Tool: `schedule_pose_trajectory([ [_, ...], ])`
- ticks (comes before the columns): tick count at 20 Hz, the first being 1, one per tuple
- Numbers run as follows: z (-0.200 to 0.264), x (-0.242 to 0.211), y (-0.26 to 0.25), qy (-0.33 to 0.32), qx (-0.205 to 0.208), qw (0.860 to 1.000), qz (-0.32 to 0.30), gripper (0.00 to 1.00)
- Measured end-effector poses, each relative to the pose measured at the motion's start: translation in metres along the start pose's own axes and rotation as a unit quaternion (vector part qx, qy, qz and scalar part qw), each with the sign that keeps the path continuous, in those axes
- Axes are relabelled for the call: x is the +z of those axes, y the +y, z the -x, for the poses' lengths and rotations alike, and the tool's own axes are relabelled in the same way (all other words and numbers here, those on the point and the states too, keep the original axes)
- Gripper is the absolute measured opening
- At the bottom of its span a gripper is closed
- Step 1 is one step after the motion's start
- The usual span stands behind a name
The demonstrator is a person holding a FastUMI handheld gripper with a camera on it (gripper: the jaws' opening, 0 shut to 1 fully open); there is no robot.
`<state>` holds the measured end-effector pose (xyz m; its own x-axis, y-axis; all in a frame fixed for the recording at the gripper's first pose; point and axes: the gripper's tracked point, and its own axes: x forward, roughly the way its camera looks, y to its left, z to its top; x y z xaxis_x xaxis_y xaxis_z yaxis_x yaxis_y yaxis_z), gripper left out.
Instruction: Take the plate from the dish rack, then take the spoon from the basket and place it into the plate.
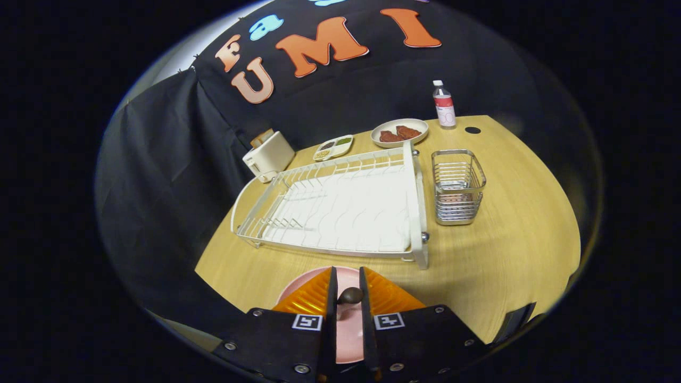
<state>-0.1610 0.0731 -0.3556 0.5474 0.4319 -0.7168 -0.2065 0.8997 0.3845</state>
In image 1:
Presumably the white toaster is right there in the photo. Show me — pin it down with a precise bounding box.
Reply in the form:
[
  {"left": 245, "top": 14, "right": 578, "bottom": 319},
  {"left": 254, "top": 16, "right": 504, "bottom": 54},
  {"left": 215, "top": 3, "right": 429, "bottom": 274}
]
[{"left": 243, "top": 131, "right": 296, "bottom": 184}]

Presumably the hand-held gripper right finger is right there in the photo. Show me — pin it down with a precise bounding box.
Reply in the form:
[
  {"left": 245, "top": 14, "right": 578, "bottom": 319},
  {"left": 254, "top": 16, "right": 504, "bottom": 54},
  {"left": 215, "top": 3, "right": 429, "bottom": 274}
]
[{"left": 359, "top": 266, "right": 487, "bottom": 383}]

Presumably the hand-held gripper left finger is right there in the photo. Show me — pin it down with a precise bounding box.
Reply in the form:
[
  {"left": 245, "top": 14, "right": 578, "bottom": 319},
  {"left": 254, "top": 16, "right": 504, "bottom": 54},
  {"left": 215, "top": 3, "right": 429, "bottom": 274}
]
[{"left": 213, "top": 266, "right": 339, "bottom": 383}]

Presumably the silver wire basket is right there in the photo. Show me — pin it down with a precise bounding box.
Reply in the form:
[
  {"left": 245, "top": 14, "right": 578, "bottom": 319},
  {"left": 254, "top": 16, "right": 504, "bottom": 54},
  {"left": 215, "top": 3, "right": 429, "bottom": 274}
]
[{"left": 431, "top": 149, "right": 487, "bottom": 226}]

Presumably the beige plate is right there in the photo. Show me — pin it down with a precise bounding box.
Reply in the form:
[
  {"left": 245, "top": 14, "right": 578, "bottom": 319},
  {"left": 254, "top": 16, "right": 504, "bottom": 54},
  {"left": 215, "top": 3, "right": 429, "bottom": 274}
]
[{"left": 370, "top": 118, "right": 429, "bottom": 148}]

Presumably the pink plate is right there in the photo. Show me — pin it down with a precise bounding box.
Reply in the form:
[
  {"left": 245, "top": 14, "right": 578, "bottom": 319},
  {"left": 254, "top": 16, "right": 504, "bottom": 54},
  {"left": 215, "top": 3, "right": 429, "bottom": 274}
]
[{"left": 277, "top": 266, "right": 373, "bottom": 365}]

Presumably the brown-handled spoon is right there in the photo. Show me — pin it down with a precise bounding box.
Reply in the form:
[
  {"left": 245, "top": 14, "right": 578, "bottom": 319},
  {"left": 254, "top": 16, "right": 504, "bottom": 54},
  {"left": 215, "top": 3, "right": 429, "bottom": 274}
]
[{"left": 337, "top": 287, "right": 364, "bottom": 320}]

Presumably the clear bottle with red label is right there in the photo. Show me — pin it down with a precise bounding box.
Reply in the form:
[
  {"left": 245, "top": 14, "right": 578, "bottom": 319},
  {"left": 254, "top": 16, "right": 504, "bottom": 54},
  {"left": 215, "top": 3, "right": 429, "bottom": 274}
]
[{"left": 432, "top": 80, "right": 457, "bottom": 130}]

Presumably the white divided snack dish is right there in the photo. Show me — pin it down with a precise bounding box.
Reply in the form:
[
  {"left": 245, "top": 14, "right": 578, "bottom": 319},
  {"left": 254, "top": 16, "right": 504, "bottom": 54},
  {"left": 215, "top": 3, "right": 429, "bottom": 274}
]
[{"left": 313, "top": 135, "right": 354, "bottom": 162}]

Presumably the white wire dish rack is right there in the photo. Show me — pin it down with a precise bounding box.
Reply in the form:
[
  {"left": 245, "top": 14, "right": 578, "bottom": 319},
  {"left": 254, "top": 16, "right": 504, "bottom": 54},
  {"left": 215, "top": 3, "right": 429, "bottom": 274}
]
[{"left": 230, "top": 140, "right": 429, "bottom": 270}]

